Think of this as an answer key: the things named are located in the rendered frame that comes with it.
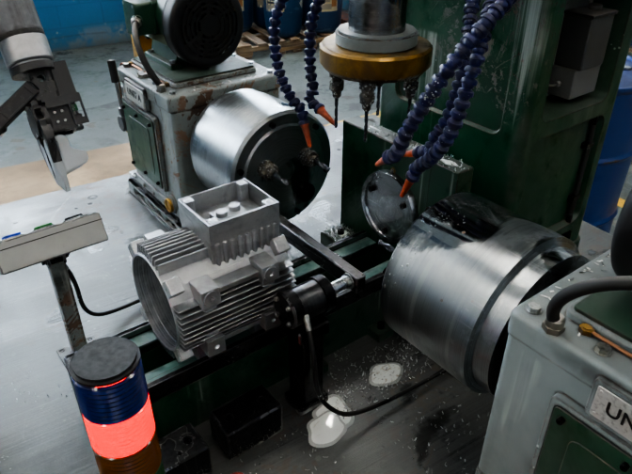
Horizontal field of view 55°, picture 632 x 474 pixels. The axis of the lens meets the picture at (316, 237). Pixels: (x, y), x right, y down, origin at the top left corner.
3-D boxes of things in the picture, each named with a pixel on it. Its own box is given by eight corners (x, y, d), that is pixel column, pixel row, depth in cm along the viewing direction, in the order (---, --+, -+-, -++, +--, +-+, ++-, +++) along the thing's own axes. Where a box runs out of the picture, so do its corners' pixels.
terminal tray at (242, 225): (246, 215, 102) (244, 177, 99) (281, 243, 95) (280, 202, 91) (181, 238, 96) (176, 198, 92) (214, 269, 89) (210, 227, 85)
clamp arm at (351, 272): (368, 288, 97) (278, 223, 114) (369, 273, 96) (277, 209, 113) (352, 296, 95) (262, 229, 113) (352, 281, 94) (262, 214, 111)
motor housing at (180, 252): (239, 276, 113) (231, 186, 103) (298, 331, 101) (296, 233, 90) (138, 319, 103) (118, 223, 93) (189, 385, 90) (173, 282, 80)
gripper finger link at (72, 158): (99, 181, 102) (80, 128, 101) (63, 191, 100) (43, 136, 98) (95, 183, 105) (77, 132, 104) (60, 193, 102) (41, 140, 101)
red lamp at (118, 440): (140, 399, 62) (133, 367, 59) (165, 437, 58) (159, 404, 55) (81, 428, 59) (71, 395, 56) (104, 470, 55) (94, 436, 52)
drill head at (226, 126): (254, 156, 159) (248, 61, 146) (342, 212, 135) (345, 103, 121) (166, 183, 147) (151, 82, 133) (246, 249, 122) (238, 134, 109)
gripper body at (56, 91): (91, 125, 101) (66, 54, 100) (38, 137, 97) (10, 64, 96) (83, 134, 108) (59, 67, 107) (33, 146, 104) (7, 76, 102)
